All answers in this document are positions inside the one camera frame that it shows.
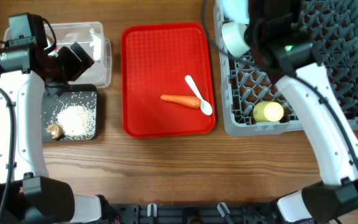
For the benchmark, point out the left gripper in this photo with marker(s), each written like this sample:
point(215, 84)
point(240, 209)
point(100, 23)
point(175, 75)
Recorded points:
point(76, 68)

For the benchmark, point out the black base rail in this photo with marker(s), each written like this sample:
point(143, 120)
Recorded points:
point(218, 214)

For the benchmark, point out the light blue bowl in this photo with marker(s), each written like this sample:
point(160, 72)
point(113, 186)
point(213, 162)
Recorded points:
point(236, 10)

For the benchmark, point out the black waste tray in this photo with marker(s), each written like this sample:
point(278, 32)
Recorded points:
point(73, 93)

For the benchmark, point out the clear plastic bin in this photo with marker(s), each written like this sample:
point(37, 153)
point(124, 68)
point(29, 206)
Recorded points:
point(68, 33)

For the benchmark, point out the white plastic spoon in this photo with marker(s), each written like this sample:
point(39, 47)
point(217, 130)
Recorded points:
point(205, 107)

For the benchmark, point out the red serving tray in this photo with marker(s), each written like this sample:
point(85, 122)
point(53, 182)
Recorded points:
point(155, 59)

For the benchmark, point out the white tissue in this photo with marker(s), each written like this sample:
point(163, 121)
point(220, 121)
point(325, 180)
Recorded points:
point(96, 44)

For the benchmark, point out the mint green bowl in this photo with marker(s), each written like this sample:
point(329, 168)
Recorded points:
point(234, 40)

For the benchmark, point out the grey dishwasher rack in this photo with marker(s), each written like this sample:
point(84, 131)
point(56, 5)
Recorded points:
point(333, 25)

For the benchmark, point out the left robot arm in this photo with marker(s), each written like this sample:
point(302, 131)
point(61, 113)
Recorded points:
point(27, 67)

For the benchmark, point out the orange carrot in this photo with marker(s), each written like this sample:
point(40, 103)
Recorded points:
point(189, 101)

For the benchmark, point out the white rice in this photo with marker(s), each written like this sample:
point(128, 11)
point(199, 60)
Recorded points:
point(76, 121)

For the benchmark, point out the brown food scrap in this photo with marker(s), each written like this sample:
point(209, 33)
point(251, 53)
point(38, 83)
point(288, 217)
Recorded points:
point(55, 130)

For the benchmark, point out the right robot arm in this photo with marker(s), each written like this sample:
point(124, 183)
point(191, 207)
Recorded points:
point(292, 60)

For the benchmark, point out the yellow plastic cup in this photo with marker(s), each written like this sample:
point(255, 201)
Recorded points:
point(268, 111)

